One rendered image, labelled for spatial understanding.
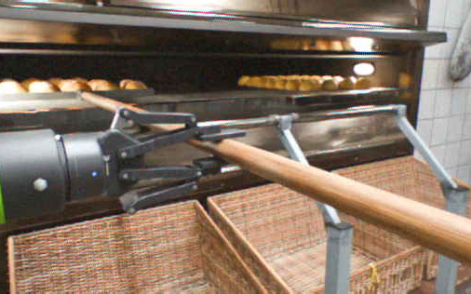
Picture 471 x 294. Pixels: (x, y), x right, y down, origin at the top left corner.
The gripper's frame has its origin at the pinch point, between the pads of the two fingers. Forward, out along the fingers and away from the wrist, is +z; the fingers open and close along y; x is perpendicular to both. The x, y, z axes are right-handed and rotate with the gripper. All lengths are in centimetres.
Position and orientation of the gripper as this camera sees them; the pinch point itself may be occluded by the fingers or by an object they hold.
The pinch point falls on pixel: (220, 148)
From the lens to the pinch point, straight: 52.1
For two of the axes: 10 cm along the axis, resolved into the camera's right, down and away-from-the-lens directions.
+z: 8.5, -1.2, 5.2
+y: 0.0, 9.8, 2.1
